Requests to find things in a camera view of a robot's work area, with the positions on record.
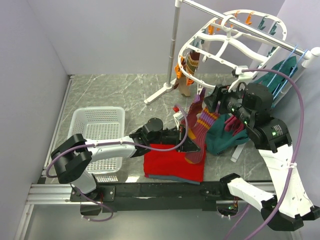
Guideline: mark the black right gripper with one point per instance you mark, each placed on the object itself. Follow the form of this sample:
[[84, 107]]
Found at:
[[211, 101]]

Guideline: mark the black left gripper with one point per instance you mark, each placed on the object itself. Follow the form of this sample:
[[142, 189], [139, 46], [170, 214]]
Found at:
[[190, 146]]

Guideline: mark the maroon purple striped sock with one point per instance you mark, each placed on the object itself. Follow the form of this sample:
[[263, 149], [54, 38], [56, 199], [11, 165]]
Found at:
[[195, 109], [198, 134]]

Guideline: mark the beige striped sock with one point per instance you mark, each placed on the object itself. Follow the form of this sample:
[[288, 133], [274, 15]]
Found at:
[[190, 64]]

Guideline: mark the white round clip hanger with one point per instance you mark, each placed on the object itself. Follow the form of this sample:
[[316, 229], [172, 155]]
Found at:
[[233, 55]]

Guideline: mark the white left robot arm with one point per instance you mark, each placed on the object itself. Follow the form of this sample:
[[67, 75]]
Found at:
[[71, 158]]

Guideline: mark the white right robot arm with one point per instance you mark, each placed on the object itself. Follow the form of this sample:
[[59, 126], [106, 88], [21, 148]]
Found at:
[[290, 206]]

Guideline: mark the red folded cloth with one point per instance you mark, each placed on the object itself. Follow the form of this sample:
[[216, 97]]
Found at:
[[171, 165]]

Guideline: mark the pink magenta garment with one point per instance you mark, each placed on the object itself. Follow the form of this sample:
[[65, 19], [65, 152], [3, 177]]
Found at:
[[234, 126]]

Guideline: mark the teal green garment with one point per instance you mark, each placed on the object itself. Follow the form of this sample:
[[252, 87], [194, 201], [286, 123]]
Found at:
[[272, 135]]

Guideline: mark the white clothes rack stand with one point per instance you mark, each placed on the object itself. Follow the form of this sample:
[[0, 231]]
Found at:
[[224, 30]]

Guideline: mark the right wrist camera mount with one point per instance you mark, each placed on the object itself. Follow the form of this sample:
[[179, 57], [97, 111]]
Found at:
[[242, 74]]

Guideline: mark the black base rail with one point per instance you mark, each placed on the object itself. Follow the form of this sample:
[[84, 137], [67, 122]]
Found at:
[[151, 196]]

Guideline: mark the blue wire hanger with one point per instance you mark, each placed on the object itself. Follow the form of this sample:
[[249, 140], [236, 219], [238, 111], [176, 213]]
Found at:
[[274, 82]]

